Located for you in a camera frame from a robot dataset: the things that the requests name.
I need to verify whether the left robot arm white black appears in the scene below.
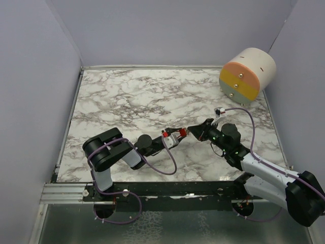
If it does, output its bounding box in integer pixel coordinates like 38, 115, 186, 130
82, 127, 189, 201

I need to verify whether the aluminium extrusion rail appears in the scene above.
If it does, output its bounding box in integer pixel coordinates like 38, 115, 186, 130
40, 183, 86, 204

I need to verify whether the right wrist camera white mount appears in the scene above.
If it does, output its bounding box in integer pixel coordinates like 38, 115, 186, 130
211, 107, 225, 125

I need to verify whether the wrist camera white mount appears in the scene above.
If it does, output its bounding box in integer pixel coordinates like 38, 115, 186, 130
211, 107, 225, 125
162, 132, 179, 149

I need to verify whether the cylindrical drawer box pastel front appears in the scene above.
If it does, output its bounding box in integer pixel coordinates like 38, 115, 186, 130
219, 47, 277, 104

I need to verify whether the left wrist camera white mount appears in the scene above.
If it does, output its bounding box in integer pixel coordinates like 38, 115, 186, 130
162, 132, 179, 149

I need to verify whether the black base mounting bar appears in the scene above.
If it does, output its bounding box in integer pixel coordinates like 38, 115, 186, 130
83, 173, 255, 211

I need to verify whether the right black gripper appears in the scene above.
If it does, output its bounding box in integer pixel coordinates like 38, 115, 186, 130
188, 118, 229, 153

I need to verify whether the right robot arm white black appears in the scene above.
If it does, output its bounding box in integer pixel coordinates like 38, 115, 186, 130
188, 119, 324, 227

